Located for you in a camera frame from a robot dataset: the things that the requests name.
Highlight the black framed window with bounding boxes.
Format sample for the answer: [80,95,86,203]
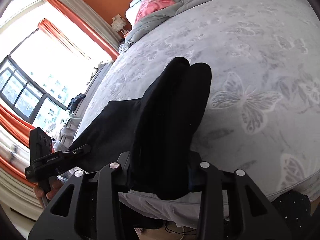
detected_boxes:
[1,29,77,128]

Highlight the white low drawer cabinet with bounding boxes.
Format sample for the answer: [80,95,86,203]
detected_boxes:
[52,61,113,151]

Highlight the white padded headboard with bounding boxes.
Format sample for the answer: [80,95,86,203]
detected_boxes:
[125,0,142,26]

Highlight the white feather table lamp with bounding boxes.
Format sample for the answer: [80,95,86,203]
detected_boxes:
[111,14,129,38]

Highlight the left human hand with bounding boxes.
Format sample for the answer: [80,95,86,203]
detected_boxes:
[34,178,65,209]

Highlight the black pants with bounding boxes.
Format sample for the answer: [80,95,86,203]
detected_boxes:
[71,57,212,200]

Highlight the dark blue garment on cabinet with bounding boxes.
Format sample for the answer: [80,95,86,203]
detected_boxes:
[67,93,86,112]

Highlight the grey butterfly bedspread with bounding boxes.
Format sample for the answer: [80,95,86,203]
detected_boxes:
[78,0,319,201]

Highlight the pink pillow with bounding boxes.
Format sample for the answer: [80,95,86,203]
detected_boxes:
[135,0,175,24]

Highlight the orange curtain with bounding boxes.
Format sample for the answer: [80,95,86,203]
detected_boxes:
[1,0,119,187]

